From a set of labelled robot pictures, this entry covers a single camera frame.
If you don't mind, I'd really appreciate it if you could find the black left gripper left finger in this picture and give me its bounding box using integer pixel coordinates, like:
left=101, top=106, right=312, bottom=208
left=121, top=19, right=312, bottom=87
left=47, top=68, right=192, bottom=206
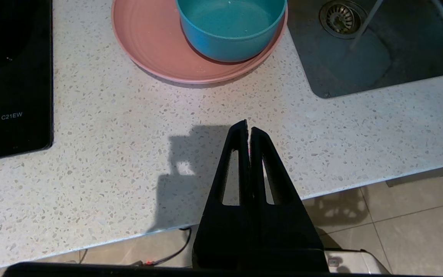
left=192, top=120, right=259, bottom=270

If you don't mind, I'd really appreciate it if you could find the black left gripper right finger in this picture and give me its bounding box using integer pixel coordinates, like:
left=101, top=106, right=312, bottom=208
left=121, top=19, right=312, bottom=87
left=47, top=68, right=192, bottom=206
left=249, top=127, right=329, bottom=272

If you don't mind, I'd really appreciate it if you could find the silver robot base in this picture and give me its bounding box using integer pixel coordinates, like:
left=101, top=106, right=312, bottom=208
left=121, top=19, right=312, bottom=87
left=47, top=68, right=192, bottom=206
left=323, top=249, right=391, bottom=275

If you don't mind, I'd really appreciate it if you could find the stainless steel sink basin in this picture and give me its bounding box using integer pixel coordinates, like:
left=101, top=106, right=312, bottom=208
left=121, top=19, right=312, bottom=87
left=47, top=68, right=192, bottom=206
left=287, top=0, right=443, bottom=99

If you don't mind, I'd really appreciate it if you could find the blue bowl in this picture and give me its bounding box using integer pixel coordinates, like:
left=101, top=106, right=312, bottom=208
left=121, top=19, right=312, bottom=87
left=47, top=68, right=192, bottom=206
left=175, top=0, right=288, bottom=63

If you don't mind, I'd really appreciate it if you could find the pink round plate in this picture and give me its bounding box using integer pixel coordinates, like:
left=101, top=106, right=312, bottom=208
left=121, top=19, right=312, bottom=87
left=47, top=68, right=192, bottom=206
left=111, top=0, right=289, bottom=85

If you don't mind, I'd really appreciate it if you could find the running tap water stream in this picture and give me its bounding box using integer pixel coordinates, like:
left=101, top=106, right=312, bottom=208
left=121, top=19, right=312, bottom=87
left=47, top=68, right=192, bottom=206
left=349, top=0, right=384, bottom=51

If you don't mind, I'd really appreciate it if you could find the black induction cooktop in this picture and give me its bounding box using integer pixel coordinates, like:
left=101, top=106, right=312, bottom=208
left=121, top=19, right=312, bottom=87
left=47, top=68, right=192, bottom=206
left=0, top=0, right=54, bottom=163

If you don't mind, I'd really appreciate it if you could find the black floor power cable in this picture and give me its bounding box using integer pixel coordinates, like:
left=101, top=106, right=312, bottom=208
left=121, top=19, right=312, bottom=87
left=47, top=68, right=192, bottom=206
left=129, top=227, right=193, bottom=267

